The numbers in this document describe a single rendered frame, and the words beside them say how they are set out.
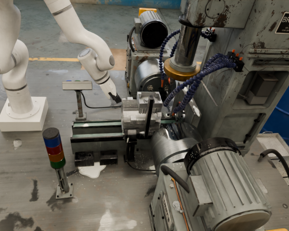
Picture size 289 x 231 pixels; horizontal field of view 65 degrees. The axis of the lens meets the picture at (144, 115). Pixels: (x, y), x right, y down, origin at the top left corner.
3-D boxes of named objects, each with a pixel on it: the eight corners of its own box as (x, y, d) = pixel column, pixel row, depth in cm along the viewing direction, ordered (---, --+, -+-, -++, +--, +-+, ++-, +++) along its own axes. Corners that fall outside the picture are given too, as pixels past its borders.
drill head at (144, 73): (162, 78, 178) (167, 48, 162) (174, 108, 152) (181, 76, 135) (130, 78, 174) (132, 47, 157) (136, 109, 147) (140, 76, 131)
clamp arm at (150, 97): (147, 133, 121) (154, 95, 104) (148, 137, 119) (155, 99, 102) (141, 133, 120) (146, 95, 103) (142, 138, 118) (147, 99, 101)
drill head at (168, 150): (187, 142, 130) (198, 108, 114) (214, 212, 100) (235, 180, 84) (144, 144, 125) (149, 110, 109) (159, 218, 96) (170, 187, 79)
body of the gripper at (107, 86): (95, 74, 119) (106, 90, 126) (95, 86, 111) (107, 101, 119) (108, 68, 117) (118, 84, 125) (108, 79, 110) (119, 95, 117)
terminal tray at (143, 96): (157, 101, 130) (158, 91, 125) (160, 113, 122) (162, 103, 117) (136, 101, 127) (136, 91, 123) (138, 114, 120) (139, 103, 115)
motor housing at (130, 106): (152, 116, 143) (156, 91, 130) (158, 139, 129) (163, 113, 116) (120, 117, 139) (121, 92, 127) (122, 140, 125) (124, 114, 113)
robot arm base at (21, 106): (1, 118, 133) (-9, 94, 121) (11, 97, 147) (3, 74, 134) (36, 119, 136) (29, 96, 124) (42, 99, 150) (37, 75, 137)
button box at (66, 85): (92, 90, 143) (92, 81, 143) (92, 89, 136) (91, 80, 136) (63, 90, 140) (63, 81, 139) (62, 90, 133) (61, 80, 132)
